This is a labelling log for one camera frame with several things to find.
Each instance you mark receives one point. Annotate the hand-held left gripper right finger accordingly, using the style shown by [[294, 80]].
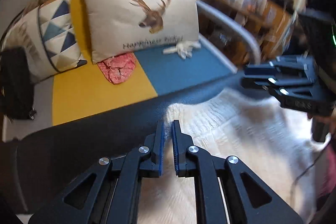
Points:
[[175, 158]]

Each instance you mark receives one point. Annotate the deer print pillow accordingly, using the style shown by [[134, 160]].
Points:
[[110, 19]]

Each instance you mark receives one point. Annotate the wooden side table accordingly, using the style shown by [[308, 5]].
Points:
[[275, 16]]

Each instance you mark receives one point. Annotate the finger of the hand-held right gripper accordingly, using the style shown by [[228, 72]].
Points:
[[260, 71], [253, 83]]

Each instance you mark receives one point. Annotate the triangle pattern pillow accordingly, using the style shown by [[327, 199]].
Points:
[[60, 29]]

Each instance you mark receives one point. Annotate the white knit sweater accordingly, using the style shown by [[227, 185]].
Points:
[[236, 140]]

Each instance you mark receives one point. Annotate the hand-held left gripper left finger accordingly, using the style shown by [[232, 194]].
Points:
[[161, 158]]

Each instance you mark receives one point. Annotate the white gloves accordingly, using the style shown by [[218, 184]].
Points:
[[183, 48]]

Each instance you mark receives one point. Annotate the pink patterned cloth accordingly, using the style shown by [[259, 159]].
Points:
[[118, 69]]

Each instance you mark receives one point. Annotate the black handbag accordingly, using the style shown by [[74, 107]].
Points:
[[15, 82]]

